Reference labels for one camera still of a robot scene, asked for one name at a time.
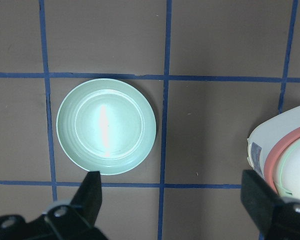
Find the light green round plate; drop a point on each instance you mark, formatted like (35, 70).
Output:
(106, 125)

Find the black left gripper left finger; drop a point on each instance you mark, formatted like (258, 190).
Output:
(69, 221)

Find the white rice cooker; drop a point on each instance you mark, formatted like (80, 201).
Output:
(273, 150)

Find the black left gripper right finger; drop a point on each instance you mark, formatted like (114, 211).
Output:
(276, 217)

